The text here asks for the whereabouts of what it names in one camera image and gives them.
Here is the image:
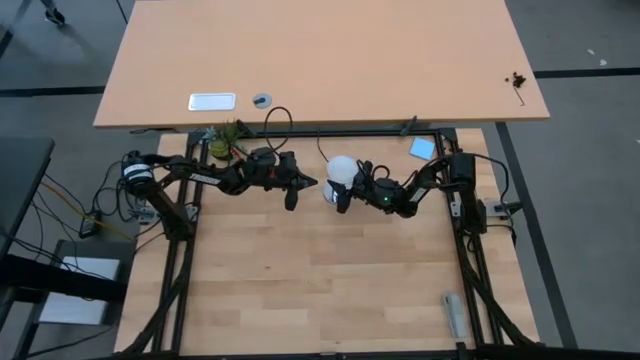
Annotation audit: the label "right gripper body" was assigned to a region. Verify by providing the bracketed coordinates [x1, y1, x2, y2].
[352, 160, 399, 209]

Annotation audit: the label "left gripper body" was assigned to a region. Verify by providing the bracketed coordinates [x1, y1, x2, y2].
[273, 152, 301, 192]

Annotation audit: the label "white flood lightbulb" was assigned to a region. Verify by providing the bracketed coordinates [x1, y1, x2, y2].
[325, 154, 360, 189]

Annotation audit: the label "black desk clamp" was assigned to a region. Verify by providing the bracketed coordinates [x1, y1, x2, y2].
[235, 118, 257, 139]
[398, 115, 419, 137]

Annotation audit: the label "light blue square pad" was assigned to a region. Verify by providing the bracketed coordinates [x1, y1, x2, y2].
[409, 137, 436, 162]

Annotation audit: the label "small potted green plant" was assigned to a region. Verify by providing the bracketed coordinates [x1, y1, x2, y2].
[204, 119, 249, 162]

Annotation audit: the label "white rectangular tray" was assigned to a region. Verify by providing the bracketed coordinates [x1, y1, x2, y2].
[187, 92, 237, 112]

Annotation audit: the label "large beige desk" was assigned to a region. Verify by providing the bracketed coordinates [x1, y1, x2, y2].
[93, 0, 551, 130]

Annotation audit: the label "grey oblong device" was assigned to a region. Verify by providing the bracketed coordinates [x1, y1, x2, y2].
[440, 293, 468, 340]

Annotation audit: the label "dark dried plant debris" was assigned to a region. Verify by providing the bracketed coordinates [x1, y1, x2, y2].
[503, 72, 527, 107]

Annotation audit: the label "black power brick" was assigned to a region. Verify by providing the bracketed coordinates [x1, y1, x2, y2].
[78, 209, 104, 239]

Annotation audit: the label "grey white floor box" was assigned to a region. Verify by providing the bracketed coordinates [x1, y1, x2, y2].
[38, 239, 137, 327]

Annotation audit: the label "black desk foot bar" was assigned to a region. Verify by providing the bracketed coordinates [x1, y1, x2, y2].
[0, 253, 127, 304]

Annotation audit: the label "dark desk top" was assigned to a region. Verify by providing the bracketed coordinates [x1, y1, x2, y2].
[0, 138, 56, 256]

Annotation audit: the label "black chair caster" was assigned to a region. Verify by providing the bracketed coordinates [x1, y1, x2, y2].
[39, 0, 68, 27]

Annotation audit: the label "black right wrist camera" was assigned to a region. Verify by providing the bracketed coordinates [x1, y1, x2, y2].
[336, 185, 354, 215]

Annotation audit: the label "black right camera cable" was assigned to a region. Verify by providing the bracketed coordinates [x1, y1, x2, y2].
[360, 159, 420, 190]

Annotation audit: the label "black camera cable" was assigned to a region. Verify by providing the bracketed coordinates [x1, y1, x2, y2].
[262, 105, 295, 157]
[360, 159, 420, 190]

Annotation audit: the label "black socket power cord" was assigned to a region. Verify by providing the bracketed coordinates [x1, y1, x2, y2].
[316, 130, 331, 164]

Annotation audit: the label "black left camera cable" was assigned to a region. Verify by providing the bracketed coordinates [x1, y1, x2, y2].
[262, 105, 295, 157]

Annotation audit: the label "silver mounting bracket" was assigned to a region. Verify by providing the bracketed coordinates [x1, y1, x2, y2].
[130, 205, 157, 225]
[480, 198, 522, 219]

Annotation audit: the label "tangled black floor cables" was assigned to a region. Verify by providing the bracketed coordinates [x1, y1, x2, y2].
[29, 159, 151, 251]

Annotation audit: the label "yellow floor cable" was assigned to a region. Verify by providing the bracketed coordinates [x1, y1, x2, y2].
[39, 179, 137, 242]

